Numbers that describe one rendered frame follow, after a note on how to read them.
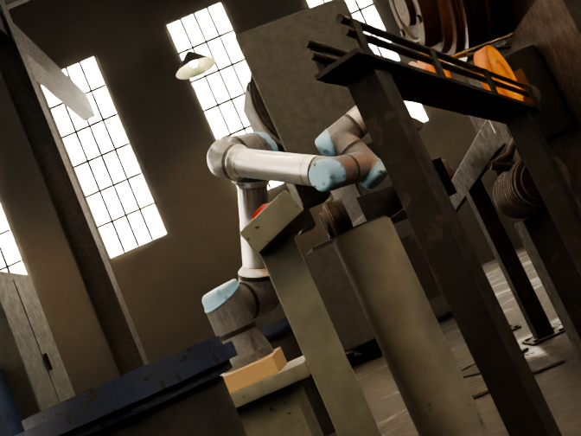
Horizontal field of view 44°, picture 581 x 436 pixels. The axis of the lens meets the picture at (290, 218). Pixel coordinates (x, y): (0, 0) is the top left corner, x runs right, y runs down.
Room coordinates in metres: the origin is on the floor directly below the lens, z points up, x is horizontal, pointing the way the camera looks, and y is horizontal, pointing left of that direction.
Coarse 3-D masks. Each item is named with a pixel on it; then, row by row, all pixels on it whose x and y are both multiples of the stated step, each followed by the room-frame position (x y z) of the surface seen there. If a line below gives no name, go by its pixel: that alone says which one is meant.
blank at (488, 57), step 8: (488, 48) 1.52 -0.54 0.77; (480, 56) 1.50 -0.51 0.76; (488, 56) 1.49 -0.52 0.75; (496, 56) 1.54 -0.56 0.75; (480, 64) 1.49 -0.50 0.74; (488, 64) 1.48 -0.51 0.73; (496, 64) 1.52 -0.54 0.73; (504, 64) 1.57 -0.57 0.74; (496, 72) 1.50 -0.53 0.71; (504, 72) 1.57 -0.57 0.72; (512, 72) 1.60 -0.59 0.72; (488, 88) 1.49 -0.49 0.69; (496, 88) 1.49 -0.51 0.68; (512, 96) 1.52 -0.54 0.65; (520, 96) 1.57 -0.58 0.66
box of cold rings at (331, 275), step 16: (304, 256) 4.36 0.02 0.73; (320, 256) 4.37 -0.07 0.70; (336, 256) 4.38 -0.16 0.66; (320, 272) 4.37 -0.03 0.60; (336, 272) 4.38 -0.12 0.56; (320, 288) 4.36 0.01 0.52; (336, 288) 4.37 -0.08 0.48; (352, 288) 4.38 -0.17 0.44; (336, 304) 4.37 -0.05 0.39; (352, 304) 4.38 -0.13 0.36; (256, 320) 4.32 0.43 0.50; (272, 320) 4.33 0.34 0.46; (336, 320) 4.37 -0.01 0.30; (352, 320) 4.37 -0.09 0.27; (352, 336) 4.37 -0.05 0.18; (368, 336) 4.38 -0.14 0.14
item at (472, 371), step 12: (444, 168) 2.50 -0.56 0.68; (444, 180) 2.48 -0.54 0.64; (372, 192) 2.63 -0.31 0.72; (384, 192) 2.66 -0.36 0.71; (396, 192) 2.70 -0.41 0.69; (456, 192) 2.50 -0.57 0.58; (360, 204) 2.58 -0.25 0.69; (372, 204) 2.62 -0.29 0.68; (384, 204) 2.65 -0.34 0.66; (396, 204) 2.68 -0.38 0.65; (372, 216) 2.60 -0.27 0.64; (396, 216) 2.51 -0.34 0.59; (468, 372) 2.53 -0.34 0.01
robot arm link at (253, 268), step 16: (256, 144) 1.94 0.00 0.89; (272, 144) 1.99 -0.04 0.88; (240, 192) 2.01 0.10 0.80; (256, 192) 2.00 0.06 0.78; (240, 208) 2.03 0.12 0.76; (256, 208) 2.01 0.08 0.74; (240, 224) 2.05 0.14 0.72; (256, 256) 2.06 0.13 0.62; (240, 272) 2.09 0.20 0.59; (256, 272) 2.07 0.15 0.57; (256, 288) 2.07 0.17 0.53; (272, 288) 2.10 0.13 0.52; (272, 304) 2.11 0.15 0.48
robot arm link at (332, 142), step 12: (348, 120) 1.76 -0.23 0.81; (324, 132) 1.78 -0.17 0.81; (336, 132) 1.76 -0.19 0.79; (348, 132) 1.76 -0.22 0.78; (360, 132) 1.77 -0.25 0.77; (324, 144) 1.76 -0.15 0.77; (336, 144) 1.76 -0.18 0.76; (348, 144) 1.75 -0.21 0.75; (324, 156) 1.80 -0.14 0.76; (336, 156) 1.78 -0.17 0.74
